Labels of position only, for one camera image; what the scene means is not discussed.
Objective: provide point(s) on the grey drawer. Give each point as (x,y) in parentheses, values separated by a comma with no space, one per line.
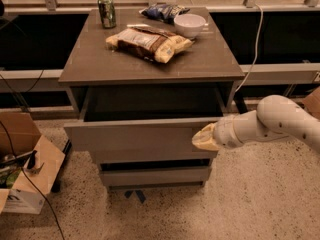
(156,177)
(141,117)
(124,156)

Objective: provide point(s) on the blue chip bag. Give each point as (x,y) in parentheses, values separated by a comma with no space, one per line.
(163,12)

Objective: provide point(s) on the grey bottom drawer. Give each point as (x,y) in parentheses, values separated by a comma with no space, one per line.
(156,177)

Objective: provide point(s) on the grey middle drawer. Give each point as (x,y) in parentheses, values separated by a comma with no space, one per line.
(124,156)

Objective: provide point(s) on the grey drawer cabinet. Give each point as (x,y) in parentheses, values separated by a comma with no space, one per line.
(92,64)

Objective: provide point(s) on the white bowl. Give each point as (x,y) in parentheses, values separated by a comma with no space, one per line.
(189,25)

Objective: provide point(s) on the brown cardboard box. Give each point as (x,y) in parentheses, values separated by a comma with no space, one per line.
(29,164)

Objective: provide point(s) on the green soda can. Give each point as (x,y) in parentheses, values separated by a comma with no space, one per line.
(107,13)

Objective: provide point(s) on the yellow brown snack bag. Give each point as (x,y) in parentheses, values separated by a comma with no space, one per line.
(149,43)

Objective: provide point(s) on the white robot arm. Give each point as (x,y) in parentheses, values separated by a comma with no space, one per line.
(276,118)

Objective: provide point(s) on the grey top drawer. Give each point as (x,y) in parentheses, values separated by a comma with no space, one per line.
(141,117)

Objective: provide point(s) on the blue tape cross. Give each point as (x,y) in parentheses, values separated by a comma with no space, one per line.
(140,195)

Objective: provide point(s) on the taped gripper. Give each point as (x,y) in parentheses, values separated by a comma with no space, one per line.
(223,131)

